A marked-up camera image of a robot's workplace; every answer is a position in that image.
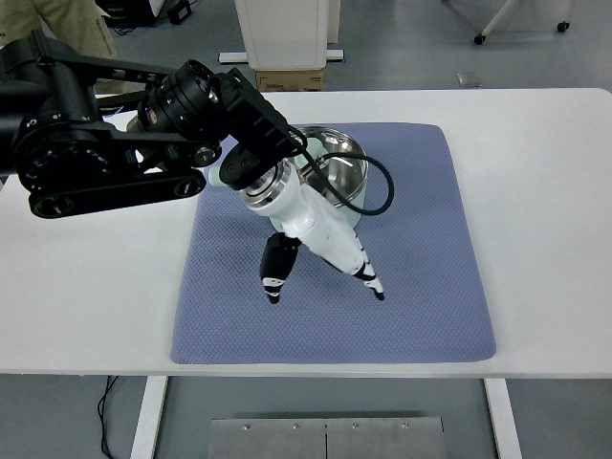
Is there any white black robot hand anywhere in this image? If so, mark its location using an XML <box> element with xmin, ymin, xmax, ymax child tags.
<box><xmin>259</xmin><ymin>184</ymin><xmax>386</xmax><ymax>306</ymax></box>

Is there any glass lid with green knob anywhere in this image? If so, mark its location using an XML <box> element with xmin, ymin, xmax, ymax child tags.
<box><xmin>291</xmin><ymin>124</ymin><xmax>370</xmax><ymax>209</ymax></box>

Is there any blue textured mat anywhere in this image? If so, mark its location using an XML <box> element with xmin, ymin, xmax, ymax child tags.
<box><xmin>169</xmin><ymin>121</ymin><xmax>497</xmax><ymax>366</ymax></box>

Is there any brown cardboard box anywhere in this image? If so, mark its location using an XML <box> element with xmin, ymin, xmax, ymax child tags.
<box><xmin>255</xmin><ymin>67</ymin><xmax>327</xmax><ymax>92</ymax></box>

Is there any grey metal plate with screws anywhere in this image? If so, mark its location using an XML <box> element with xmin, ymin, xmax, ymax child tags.
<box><xmin>210</xmin><ymin>417</ymin><xmax>448</xmax><ymax>459</ymax></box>

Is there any white table leg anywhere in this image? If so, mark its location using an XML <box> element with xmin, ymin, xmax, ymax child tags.
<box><xmin>129</xmin><ymin>376</ymin><xmax>169</xmax><ymax>459</ymax></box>
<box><xmin>483</xmin><ymin>378</ymin><xmax>523</xmax><ymax>459</ymax></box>

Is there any small black box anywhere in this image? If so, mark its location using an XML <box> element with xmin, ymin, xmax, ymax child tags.
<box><xmin>167</xmin><ymin>0</ymin><xmax>193</xmax><ymax>26</ymax></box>

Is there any black equipment case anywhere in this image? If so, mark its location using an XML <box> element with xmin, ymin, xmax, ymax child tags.
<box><xmin>102</xmin><ymin>0</ymin><xmax>166</xmax><ymax>25</ymax></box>

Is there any person in beige trousers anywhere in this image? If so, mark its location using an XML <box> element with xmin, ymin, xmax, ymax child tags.
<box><xmin>0</xmin><ymin>0</ymin><xmax>126</xmax><ymax>97</ymax></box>

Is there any white pedestal cabinet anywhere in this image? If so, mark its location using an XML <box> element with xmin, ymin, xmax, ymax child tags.
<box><xmin>218</xmin><ymin>0</ymin><xmax>344</xmax><ymax>71</ymax></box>

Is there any white wheeled cart frame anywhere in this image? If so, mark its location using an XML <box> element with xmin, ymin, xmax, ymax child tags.
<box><xmin>439</xmin><ymin>0</ymin><xmax>573</xmax><ymax>47</ymax></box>

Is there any black floor cable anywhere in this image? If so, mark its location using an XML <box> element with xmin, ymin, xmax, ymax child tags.
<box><xmin>97</xmin><ymin>375</ymin><xmax>120</xmax><ymax>459</ymax></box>

